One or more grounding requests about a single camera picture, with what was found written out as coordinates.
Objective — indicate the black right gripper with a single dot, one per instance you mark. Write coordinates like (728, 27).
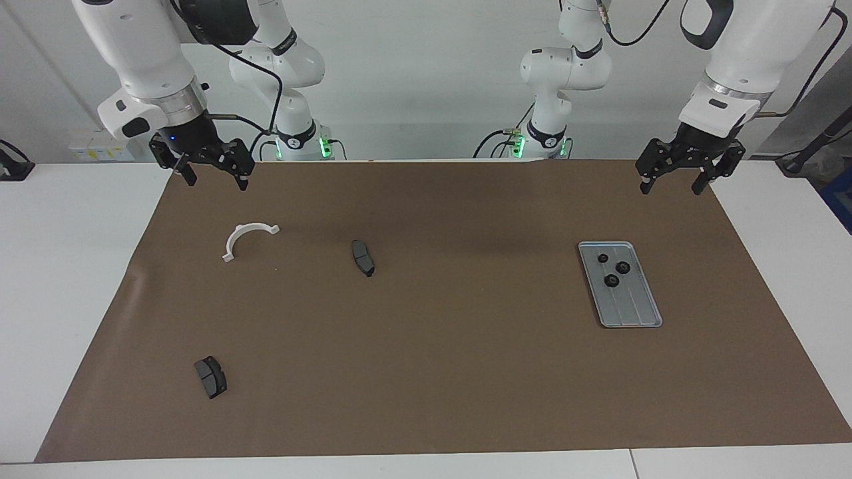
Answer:
(193, 140)

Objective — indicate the black clamp device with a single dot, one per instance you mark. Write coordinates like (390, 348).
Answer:
(13, 169)

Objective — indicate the silver metal tray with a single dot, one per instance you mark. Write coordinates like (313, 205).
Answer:
(629, 306)

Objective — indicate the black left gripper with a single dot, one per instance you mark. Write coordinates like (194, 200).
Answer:
(702, 140)

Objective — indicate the brown table mat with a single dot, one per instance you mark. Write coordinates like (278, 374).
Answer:
(452, 346)

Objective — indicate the blue box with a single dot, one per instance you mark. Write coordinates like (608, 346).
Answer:
(840, 199)

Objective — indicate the white curved plastic bracket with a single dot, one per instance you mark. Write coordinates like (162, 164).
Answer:
(233, 241)

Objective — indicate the dark grey brake pad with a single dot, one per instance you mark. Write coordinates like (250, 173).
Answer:
(212, 378)
(363, 259)

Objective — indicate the black stand pole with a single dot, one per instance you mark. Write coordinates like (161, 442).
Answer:
(825, 135)

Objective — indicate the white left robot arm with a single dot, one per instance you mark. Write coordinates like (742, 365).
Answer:
(566, 66)

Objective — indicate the white wall socket box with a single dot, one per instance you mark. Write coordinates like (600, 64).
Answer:
(86, 150)

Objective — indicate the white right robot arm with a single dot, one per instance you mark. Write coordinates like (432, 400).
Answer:
(286, 66)

